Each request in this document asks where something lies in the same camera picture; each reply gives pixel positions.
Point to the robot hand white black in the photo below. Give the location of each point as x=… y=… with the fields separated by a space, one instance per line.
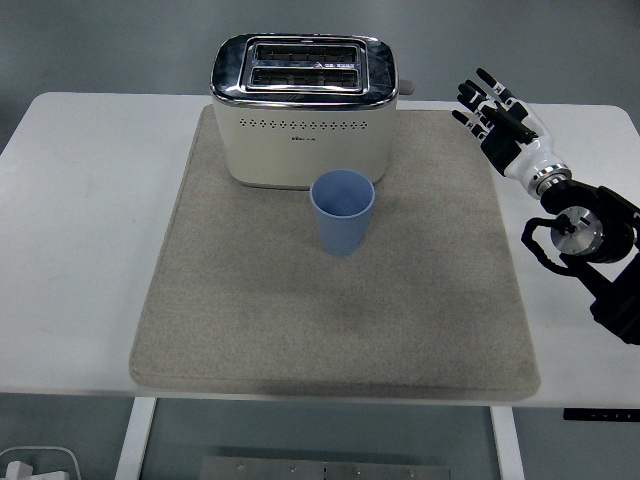
x=530 y=155

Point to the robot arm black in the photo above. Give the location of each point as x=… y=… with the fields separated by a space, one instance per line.
x=600 y=220

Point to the white table leg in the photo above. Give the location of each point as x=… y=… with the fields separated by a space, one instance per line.
x=507 y=445
x=132 y=440

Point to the blue plastic cup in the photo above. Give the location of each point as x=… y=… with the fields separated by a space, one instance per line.
x=340 y=235

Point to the cream toaster with chrome top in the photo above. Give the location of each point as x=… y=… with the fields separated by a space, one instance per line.
x=300 y=145

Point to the beige grey fabric mat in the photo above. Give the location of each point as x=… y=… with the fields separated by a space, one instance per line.
x=300 y=320

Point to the grey metal plate with screws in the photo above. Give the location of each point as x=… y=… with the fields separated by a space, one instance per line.
x=325 y=470

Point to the black table control panel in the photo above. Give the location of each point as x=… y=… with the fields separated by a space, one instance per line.
x=600 y=415

